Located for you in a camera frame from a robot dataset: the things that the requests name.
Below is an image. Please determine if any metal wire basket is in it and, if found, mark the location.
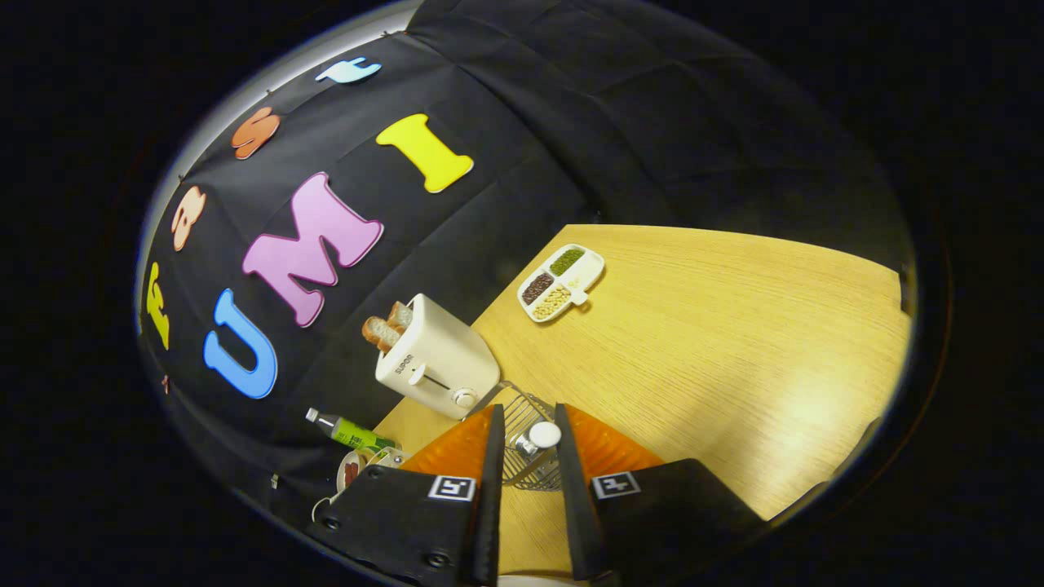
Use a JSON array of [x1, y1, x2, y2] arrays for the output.
[[467, 380, 565, 492]]

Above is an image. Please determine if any green label drink bottle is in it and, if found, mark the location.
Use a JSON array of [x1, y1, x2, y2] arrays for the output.
[[305, 408, 396, 454]]

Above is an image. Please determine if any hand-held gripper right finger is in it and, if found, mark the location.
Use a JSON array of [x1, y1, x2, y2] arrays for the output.
[[553, 402, 768, 581]]

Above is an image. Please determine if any white toaster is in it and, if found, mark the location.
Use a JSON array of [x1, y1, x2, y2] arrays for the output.
[[374, 293, 502, 421]]

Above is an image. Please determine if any white divided bean dish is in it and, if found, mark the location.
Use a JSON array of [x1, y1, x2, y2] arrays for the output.
[[517, 243, 606, 324]]

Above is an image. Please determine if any white wire dish rack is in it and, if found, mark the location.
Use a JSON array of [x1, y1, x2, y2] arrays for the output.
[[311, 445, 411, 524]]

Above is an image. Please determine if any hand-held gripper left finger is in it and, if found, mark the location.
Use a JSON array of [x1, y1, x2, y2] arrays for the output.
[[306, 404, 507, 587]]

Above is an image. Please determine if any small plate with meat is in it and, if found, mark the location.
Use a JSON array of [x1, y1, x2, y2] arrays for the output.
[[337, 448, 373, 494]]

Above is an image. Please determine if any red checked handle spoon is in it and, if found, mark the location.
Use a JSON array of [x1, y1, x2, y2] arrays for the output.
[[514, 421, 563, 458]]

